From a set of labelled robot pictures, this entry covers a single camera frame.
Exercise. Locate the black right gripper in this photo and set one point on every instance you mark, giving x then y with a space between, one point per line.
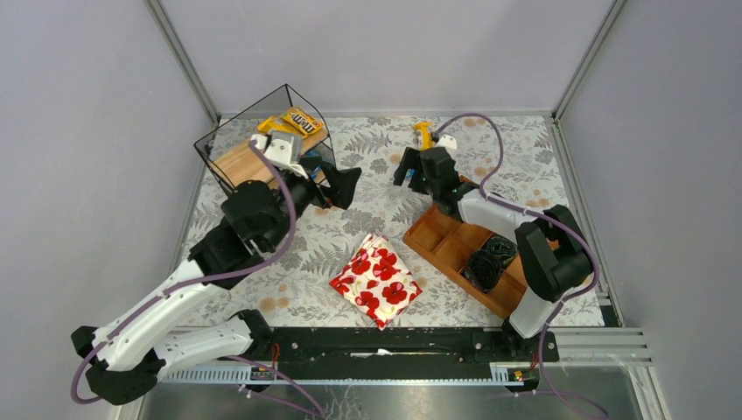
417 171

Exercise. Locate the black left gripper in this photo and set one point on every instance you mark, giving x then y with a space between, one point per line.
319 189

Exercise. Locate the yellow m&m candy bag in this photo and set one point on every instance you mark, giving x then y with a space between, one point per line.
305 124

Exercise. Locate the yellow candy bar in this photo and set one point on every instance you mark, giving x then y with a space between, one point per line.
424 135
274 122

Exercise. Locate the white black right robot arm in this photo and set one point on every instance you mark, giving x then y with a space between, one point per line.
555 256

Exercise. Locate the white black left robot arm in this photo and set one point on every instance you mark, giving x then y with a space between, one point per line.
124 360

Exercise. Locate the brown wooden divided tray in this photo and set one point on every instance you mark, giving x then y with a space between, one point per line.
448 246

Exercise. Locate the red poppy folded cloth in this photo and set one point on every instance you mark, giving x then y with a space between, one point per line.
377 282

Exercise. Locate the floral patterned table mat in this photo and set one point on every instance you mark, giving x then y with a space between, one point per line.
513 154

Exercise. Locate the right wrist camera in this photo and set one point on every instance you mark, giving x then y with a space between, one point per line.
447 142

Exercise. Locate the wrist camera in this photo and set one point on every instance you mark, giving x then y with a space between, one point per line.
283 149
447 142

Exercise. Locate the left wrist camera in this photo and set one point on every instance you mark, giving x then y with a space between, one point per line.
283 149

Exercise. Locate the black wire wooden shelf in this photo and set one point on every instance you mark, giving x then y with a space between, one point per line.
225 149

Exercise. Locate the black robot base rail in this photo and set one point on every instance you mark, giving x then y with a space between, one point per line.
450 354

